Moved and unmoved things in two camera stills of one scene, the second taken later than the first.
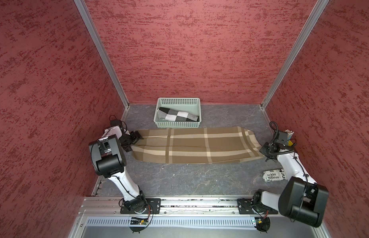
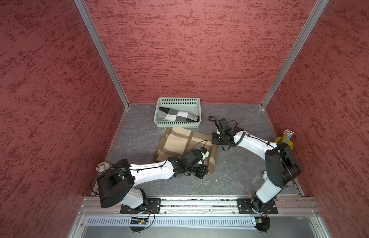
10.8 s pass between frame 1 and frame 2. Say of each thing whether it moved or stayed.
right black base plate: stayed
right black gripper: moved
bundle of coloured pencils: stayed
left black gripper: moved
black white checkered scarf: stayed
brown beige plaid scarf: moved
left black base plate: stayed
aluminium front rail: stayed
